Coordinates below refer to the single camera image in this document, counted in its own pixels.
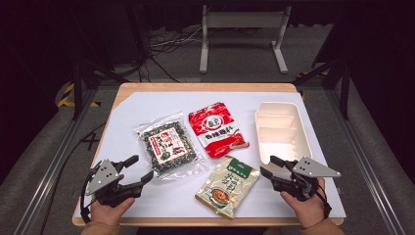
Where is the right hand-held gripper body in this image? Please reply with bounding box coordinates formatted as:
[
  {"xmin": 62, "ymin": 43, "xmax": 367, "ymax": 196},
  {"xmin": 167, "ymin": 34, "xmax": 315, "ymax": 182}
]
[{"xmin": 271, "ymin": 156, "xmax": 342, "ymax": 202}]

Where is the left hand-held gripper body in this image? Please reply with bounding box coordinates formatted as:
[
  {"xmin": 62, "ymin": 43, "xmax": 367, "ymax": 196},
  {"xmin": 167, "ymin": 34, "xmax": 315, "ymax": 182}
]
[{"xmin": 84, "ymin": 159, "xmax": 144, "ymax": 209}]

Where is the white compartment tray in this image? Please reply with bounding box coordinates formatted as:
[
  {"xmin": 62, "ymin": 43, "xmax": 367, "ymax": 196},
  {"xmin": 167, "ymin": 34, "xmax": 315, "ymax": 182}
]
[{"xmin": 254, "ymin": 101, "xmax": 313, "ymax": 173}]

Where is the beige packet with green label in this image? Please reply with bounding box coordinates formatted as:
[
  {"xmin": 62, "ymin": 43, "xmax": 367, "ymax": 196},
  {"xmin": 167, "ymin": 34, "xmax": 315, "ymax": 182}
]
[{"xmin": 194, "ymin": 155, "xmax": 261, "ymax": 220}]

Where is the red seasoning packet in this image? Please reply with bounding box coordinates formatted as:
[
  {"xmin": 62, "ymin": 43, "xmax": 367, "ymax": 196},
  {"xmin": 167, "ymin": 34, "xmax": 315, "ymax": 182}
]
[{"xmin": 188, "ymin": 101, "xmax": 251, "ymax": 160}]

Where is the person's right hand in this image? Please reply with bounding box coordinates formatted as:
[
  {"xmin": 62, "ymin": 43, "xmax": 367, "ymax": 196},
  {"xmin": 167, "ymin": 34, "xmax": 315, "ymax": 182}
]
[{"xmin": 279, "ymin": 176, "xmax": 328, "ymax": 230}]

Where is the person's left hand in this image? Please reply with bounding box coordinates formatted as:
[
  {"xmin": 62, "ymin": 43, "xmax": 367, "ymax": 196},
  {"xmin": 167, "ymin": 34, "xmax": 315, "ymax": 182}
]
[{"xmin": 89, "ymin": 173, "xmax": 136, "ymax": 227}]

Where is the clear dried vegetable packet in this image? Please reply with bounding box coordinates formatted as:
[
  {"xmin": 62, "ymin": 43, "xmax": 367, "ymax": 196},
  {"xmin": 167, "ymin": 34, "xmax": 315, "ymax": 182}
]
[{"xmin": 133, "ymin": 111, "xmax": 210, "ymax": 181}]

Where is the white table mat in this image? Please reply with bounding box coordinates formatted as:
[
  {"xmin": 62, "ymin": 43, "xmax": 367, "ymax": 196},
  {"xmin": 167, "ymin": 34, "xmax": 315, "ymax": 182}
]
[{"xmin": 72, "ymin": 90, "xmax": 347, "ymax": 219}]

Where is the yellow black hazard tape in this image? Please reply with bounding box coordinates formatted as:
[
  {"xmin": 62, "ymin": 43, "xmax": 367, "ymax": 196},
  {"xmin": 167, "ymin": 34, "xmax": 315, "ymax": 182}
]
[{"xmin": 56, "ymin": 82, "xmax": 102, "ymax": 109}]

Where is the white metal stand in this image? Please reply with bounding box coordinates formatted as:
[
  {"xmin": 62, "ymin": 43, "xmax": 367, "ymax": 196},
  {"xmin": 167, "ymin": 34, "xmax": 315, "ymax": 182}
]
[{"xmin": 198, "ymin": 4, "xmax": 294, "ymax": 74}]

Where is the right hand-held gripper cable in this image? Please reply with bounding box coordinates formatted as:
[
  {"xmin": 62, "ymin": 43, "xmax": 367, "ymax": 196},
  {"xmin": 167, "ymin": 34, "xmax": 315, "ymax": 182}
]
[{"xmin": 313, "ymin": 178, "xmax": 333, "ymax": 220}]

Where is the hand-held gripper cable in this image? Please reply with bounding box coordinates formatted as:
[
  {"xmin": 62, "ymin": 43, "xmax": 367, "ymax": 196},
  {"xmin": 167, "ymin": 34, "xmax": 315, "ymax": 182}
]
[
  {"xmin": 313, "ymin": 178, "xmax": 333, "ymax": 220},
  {"xmin": 79, "ymin": 160, "xmax": 103, "ymax": 225}
]

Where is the left hand-held gripper cable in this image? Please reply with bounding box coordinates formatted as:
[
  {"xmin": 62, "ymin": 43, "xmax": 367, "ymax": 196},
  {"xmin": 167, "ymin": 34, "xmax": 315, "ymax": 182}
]
[{"xmin": 79, "ymin": 160, "xmax": 103, "ymax": 225}]

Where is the black floor cable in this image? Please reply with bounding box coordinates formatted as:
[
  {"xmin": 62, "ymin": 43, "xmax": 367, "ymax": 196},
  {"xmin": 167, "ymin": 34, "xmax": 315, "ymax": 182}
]
[{"xmin": 38, "ymin": 121, "xmax": 108, "ymax": 235}]

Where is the bundle of floor cables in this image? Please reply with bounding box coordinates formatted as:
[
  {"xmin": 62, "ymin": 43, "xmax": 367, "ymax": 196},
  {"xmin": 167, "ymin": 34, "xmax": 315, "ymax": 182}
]
[{"xmin": 147, "ymin": 25, "xmax": 204, "ymax": 55}]

